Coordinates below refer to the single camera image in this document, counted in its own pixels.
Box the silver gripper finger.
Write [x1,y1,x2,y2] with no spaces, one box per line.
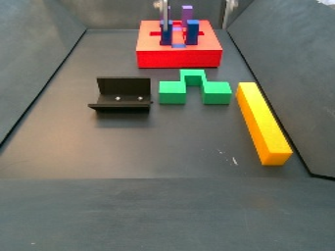
[223,0,237,28]
[153,0,168,21]

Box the black angled bracket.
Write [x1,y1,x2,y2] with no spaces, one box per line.
[88,76,152,112]

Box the purple U-shaped block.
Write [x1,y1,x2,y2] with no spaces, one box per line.
[181,5,193,27]

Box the red slotted board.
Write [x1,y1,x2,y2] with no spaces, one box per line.
[136,20,223,69]

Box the green stepped block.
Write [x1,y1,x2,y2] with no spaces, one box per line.
[157,69,233,106]

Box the long yellow block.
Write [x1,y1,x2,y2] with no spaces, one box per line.
[235,82,293,166]

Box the blue U-shaped block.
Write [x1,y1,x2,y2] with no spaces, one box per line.
[160,20,199,48]

